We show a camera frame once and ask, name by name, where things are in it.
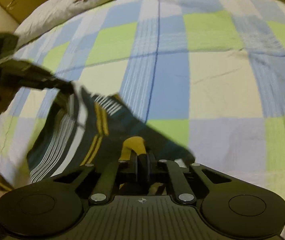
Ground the dark striped knit sweater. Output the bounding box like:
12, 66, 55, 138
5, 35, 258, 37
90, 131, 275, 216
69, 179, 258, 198
27, 83, 195, 183

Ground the checkered blue green bedsheet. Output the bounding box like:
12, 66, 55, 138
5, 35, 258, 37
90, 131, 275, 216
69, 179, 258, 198
0, 0, 285, 240

